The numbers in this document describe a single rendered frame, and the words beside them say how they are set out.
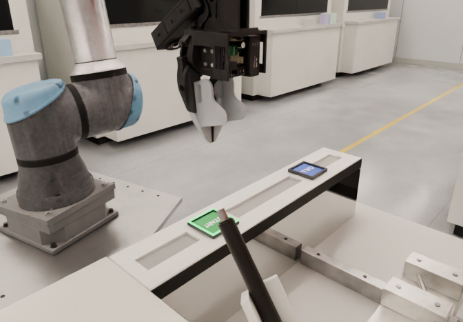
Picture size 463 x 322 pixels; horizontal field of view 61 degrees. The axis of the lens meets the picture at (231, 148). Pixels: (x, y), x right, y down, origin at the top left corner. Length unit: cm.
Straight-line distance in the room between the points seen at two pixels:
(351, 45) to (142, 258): 643
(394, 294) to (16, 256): 66
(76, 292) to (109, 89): 45
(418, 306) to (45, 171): 67
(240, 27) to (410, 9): 839
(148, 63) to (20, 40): 102
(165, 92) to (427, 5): 611
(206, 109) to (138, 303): 24
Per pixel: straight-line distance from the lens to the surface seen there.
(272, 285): 29
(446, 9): 863
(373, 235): 88
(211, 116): 50
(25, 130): 81
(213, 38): 46
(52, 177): 83
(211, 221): 60
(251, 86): 508
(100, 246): 84
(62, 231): 85
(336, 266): 72
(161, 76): 374
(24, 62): 315
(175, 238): 58
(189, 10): 50
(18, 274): 82
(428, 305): 60
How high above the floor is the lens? 128
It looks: 21 degrees down
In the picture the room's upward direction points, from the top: straight up
